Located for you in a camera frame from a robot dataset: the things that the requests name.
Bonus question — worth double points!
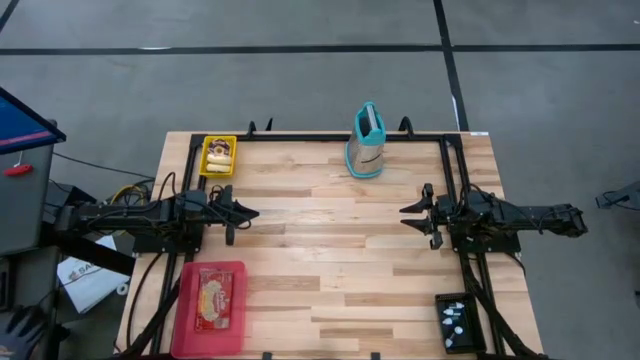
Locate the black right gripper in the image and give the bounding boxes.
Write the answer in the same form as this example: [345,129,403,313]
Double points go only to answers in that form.
[398,182,466,251]

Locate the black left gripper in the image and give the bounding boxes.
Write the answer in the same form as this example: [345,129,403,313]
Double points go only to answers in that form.
[189,184,261,247]

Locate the red snack packet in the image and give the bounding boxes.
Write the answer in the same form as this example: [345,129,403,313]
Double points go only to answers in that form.
[194,268,235,334]

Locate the yellow plastic basket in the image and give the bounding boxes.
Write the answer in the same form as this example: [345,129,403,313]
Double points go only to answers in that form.
[198,134,238,179]

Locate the teal metal box grater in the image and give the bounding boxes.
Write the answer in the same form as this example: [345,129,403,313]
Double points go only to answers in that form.
[344,101,388,181]

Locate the red plastic tray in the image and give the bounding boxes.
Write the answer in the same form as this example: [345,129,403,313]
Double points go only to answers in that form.
[169,260,249,359]

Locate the black plastic tray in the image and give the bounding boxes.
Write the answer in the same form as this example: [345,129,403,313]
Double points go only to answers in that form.
[434,292,487,355]

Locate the black diagonal beam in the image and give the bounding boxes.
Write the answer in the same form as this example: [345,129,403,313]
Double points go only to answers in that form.
[39,222,136,276]

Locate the white printed cardboard box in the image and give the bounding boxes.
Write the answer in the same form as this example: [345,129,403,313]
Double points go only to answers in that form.
[56,236,132,314]

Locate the black box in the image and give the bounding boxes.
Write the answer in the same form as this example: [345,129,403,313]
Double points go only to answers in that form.
[44,180,99,226]

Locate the dark grey stand foot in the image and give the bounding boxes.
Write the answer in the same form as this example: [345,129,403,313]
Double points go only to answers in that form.
[597,179,640,209]

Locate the blue monitor screen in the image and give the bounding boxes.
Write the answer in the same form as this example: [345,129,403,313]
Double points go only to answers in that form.
[0,87,67,156]

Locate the person's hand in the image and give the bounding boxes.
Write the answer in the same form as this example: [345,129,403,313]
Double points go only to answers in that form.
[0,304,49,360]

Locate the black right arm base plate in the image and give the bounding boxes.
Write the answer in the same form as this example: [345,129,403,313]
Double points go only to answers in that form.
[447,234,522,255]

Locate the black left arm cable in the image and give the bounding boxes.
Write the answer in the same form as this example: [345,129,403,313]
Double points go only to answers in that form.
[157,171,177,202]

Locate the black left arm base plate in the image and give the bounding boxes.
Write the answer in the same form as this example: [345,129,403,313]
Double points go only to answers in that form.
[132,234,201,256]

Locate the black metal table frame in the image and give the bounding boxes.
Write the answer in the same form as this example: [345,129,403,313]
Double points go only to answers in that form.
[115,130,551,360]

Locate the yellow cable with plug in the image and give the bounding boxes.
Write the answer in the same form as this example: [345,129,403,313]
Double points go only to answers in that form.
[110,183,151,206]

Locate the thick black hose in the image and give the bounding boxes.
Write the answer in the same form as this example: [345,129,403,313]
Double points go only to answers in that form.
[124,252,166,351]

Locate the thin black floor cable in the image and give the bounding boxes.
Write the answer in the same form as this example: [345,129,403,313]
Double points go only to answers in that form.
[52,151,154,180]

